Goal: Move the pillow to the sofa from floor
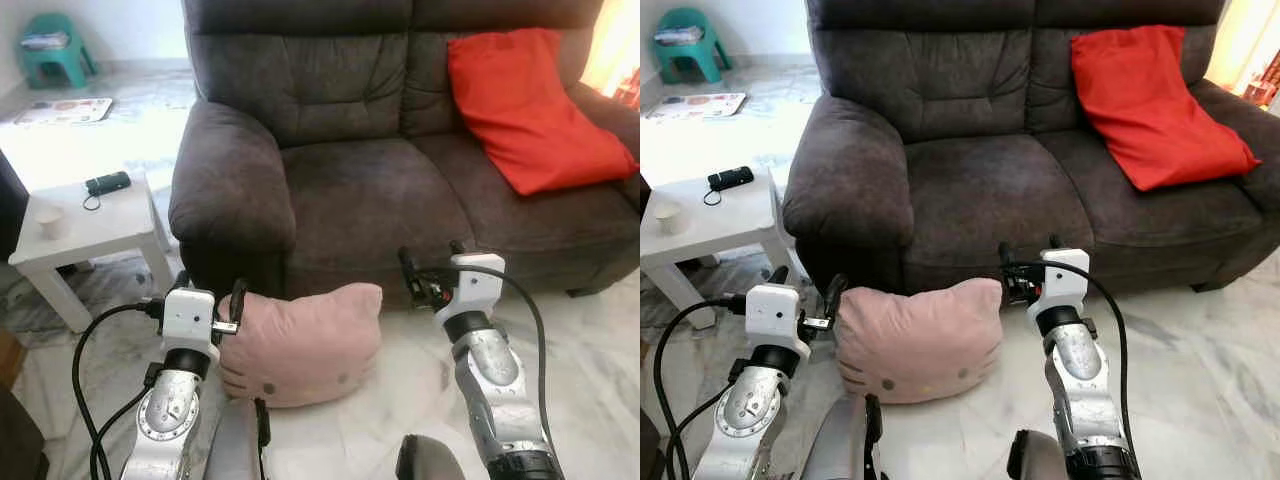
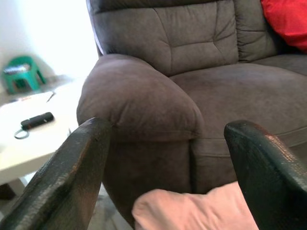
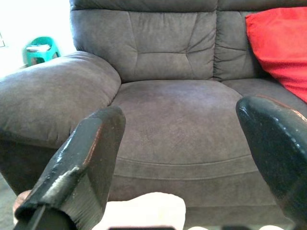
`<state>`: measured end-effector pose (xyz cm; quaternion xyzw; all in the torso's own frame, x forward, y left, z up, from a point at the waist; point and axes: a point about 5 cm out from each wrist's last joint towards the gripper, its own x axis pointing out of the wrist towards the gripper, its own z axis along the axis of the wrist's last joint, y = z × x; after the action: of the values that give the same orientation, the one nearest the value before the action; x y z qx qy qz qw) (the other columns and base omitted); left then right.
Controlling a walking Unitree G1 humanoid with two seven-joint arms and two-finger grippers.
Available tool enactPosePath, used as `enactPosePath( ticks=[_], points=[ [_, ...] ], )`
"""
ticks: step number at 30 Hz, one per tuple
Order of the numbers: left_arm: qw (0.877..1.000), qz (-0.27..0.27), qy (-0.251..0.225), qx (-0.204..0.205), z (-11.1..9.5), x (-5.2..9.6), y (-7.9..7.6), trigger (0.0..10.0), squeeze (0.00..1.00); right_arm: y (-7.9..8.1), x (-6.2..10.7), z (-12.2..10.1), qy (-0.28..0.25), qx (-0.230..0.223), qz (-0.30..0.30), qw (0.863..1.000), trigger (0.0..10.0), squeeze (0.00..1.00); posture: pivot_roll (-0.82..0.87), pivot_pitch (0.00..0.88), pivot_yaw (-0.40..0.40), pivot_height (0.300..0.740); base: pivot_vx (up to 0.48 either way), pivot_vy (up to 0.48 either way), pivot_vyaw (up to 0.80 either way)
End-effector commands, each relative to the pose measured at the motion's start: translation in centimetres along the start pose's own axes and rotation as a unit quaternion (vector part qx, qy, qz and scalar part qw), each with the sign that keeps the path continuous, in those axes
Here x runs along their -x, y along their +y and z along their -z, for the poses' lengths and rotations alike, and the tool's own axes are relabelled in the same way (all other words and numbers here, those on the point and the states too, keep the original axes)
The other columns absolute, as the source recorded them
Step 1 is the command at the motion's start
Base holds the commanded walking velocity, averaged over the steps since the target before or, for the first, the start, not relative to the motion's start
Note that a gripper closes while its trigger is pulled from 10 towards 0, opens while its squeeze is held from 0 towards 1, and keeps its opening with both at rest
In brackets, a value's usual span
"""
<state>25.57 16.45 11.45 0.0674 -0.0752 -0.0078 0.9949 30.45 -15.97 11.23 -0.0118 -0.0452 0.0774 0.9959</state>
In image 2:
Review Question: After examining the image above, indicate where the white booklet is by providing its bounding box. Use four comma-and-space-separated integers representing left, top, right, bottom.
9, 91, 56, 104

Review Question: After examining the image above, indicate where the pink pillow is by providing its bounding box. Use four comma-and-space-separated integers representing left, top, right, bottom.
131, 181, 260, 230

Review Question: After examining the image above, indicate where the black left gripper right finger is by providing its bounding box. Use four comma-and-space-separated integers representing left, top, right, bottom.
224, 119, 307, 230

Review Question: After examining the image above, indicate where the black key fob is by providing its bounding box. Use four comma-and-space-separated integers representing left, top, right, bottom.
21, 112, 54, 130

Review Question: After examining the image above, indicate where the green plastic stool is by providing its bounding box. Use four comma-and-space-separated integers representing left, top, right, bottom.
1, 56, 47, 94

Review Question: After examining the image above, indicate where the red pillow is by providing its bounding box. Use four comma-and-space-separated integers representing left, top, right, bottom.
260, 0, 307, 52

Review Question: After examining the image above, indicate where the white side table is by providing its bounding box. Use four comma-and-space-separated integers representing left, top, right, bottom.
0, 79, 83, 199

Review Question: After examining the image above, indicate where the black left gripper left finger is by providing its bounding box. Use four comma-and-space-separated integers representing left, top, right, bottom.
0, 116, 113, 230

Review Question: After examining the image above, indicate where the grey-brown fabric sofa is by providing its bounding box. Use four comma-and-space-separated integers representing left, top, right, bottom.
76, 0, 307, 227

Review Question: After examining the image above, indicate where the grey key ring loop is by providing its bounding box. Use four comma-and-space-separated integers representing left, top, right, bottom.
13, 128, 27, 139

